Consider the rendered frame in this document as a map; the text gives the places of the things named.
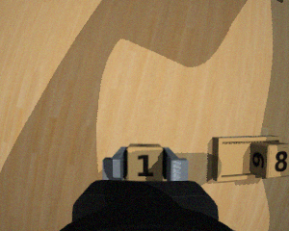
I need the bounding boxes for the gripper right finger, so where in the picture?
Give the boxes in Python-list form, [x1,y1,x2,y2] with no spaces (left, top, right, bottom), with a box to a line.
[162,147,189,181]

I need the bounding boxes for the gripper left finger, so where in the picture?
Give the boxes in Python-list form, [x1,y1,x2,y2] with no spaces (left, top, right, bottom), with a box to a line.
[102,146,128,181]

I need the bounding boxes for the tan calendar cube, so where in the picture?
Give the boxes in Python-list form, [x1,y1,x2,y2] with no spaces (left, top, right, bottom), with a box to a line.
[250,141,289,179]
[127,143,163,181]

